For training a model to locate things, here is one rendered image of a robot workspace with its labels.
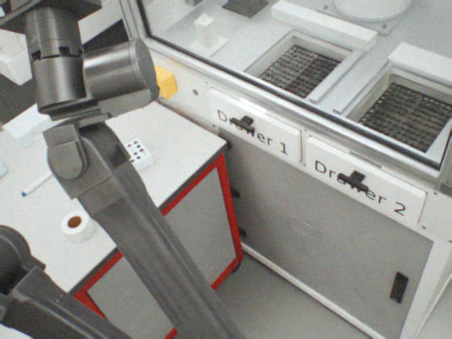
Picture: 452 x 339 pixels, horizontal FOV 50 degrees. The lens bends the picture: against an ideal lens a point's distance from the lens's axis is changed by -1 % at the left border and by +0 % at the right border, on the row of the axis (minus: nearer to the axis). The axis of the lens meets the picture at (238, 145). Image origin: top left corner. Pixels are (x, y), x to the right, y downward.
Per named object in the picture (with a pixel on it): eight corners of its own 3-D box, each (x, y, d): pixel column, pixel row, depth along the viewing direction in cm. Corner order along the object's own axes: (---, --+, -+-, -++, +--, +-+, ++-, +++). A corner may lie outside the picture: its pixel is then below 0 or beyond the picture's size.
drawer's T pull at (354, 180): (366, 194, 104) (366, 190, 103) (336, 178, 108) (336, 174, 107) (374, 183, 106) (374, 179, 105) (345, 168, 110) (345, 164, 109)
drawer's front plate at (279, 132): (297, 165, 122) (296, 135, 114) (212, 119, 136) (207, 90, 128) (301, 161, 123) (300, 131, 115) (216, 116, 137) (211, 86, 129)
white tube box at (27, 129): (24, 150, 145) (17, 138, 141) (10, 138, 149) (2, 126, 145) (59, 125, 150) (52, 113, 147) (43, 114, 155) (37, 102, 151)
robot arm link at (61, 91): (27, 120, 49) (57, 127, 55) (89, 103, 48) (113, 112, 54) (17, 56, 50) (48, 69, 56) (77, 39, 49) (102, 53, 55)
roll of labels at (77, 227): (77, 247, 119) (71, 239, 117) (60, 232, 123) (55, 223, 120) (98, 228, 123) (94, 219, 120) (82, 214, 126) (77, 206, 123)
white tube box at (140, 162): (115, 185, 132) (110, 177, 129) (102, 167, 137) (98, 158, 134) (154, 163, 136) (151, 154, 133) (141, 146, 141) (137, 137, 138)
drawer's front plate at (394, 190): (414, 227, 107) (423, 198, 99) (305, 169, 121) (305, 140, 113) (418, 222, 108) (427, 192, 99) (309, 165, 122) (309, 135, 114)
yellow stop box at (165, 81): (166, 101, 141) (161, 82, 135) (149, 92, 144) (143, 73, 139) (178, 91, 143) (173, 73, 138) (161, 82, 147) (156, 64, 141)
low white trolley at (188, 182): (145, 390, 167) (64, 294, 111) (44, 289, 198) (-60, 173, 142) (250, 268, 194) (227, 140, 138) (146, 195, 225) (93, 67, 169)
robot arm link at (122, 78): (57, 183, 50) (89, 159, 58) (161, 159, 48) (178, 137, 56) (15, 71, 47) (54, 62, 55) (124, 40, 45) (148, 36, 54)
